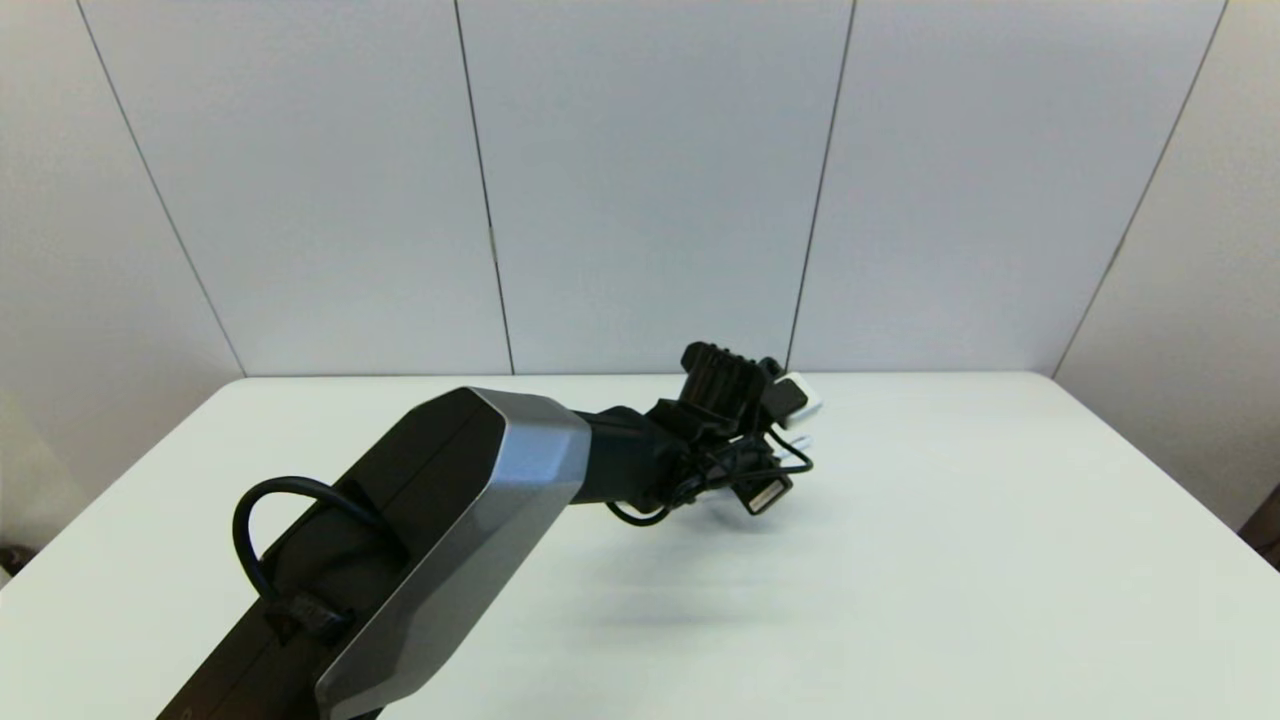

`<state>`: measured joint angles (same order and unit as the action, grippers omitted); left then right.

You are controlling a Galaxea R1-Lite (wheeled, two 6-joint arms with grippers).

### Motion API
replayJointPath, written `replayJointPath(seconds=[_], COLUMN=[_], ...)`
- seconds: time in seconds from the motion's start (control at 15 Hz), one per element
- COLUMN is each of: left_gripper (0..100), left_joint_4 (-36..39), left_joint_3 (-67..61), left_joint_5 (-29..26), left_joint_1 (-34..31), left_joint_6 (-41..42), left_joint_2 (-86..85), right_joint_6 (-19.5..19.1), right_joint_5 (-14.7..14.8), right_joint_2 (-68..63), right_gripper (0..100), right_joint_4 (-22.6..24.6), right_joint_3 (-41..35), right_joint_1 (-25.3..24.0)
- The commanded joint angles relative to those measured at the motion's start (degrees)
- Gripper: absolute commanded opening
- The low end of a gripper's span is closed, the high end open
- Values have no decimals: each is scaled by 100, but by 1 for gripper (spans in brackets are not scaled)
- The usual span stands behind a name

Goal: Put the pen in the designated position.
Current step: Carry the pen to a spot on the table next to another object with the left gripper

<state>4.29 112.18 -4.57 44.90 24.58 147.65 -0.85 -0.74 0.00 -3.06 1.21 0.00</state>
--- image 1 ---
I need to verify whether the brown furniture edge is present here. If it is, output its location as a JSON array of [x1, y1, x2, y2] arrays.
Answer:
[[1237, 484, 1280, 574]]

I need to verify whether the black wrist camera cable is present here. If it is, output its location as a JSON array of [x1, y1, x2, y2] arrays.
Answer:
[[604, 425, 815, 528]]

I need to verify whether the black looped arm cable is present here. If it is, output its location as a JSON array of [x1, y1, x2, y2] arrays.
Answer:
[[232, 476, 406, 643]]

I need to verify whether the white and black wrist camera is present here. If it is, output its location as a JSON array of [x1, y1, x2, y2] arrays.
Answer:
[[770, 371, 824, 421]]

